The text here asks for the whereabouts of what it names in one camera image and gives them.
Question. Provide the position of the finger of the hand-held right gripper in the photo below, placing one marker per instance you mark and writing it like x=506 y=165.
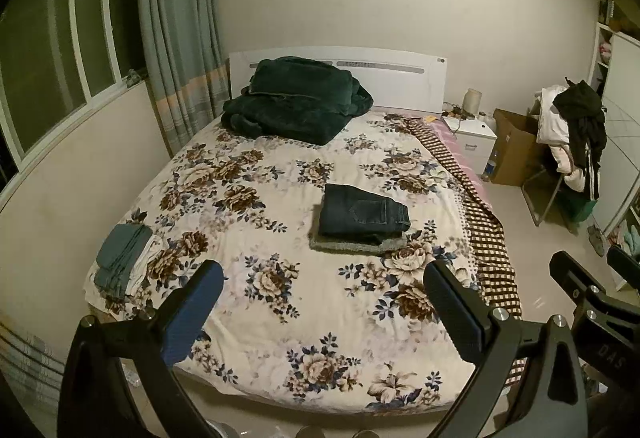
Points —
x=625 y=268
x=575 y=278

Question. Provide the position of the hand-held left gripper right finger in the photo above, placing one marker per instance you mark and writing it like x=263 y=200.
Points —
x=450 y=313

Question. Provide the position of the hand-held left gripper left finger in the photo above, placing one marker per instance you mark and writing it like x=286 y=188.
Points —
x=195 y=308

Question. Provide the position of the dark denim pants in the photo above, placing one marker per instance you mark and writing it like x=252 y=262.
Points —
x=360 y=213

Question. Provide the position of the teal folded pants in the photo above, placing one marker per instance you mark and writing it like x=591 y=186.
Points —
x=120 y=258

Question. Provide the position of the grey folded pants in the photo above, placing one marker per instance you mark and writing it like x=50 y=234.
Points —
x=345 y=245

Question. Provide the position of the grey shoe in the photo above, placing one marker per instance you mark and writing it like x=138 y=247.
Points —
x=597 y=240

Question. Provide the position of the green bin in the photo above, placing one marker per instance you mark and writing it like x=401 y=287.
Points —
x=584 y=210

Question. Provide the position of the white folded cloth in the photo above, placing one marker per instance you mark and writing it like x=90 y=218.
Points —
x=150 y=253

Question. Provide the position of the brown checkered blanket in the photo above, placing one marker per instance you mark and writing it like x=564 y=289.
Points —
x=487 y=238

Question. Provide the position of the metal folding chair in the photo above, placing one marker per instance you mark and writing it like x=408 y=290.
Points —
x=542 y=198

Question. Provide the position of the floral bedsheet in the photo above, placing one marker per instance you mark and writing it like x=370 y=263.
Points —
x=280 y=243

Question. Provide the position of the cardboard box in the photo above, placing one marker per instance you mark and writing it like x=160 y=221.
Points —
x=515 y=153

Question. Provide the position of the plastic water bottle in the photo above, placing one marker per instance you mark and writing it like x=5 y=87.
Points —
x=490 y=168

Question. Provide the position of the white wardrobe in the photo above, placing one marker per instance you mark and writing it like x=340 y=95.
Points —
x=622 y=118

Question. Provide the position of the black garment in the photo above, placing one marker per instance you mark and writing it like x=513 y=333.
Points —
x=585 y=118

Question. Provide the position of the pink sheet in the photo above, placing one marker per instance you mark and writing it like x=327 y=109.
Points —
x=457 y=153

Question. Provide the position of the white jacket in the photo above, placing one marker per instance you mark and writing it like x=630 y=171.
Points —
x=550 y=118

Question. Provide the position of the white nightstand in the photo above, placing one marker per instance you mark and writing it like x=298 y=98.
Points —
x=475 y=145

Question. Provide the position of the grey striped cloth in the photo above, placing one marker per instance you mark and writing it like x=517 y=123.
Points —
x=30 y=363

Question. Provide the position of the cream table lamp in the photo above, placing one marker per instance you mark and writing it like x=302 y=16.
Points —
x=472 y=102

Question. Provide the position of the white shelf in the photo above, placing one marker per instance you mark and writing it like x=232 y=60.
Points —
x=602 y=48

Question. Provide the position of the dark green plush blanket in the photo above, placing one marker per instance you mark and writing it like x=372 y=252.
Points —
x=295 y=103

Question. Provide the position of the white wooden bed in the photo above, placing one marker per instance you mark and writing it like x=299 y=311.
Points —
x=400 y=83

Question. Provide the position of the grey-green curtain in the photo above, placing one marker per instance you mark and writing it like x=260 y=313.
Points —
x=175 y=43

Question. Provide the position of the white-framed window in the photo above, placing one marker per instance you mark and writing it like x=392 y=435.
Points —
x=55 y=43

